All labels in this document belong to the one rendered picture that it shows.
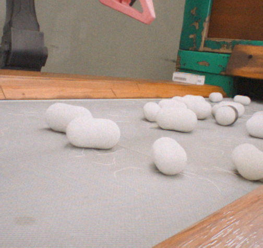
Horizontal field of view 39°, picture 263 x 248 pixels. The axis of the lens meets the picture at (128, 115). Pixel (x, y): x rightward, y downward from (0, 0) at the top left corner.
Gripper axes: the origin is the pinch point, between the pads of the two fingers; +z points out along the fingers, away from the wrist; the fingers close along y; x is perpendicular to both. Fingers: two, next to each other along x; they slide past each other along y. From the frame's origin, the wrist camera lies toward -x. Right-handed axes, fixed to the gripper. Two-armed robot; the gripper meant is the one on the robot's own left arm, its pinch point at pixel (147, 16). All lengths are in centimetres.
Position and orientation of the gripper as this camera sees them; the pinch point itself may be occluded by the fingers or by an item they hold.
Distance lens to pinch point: 49.8
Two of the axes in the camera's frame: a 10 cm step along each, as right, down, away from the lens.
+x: -5.9, 6.3, 5.1
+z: 5.1, 7.8, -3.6
